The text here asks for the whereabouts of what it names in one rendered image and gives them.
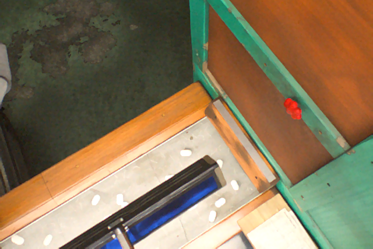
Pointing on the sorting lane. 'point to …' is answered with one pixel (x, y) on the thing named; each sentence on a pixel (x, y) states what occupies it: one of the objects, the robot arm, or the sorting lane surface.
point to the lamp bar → (156, 206)
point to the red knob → (292, 108)
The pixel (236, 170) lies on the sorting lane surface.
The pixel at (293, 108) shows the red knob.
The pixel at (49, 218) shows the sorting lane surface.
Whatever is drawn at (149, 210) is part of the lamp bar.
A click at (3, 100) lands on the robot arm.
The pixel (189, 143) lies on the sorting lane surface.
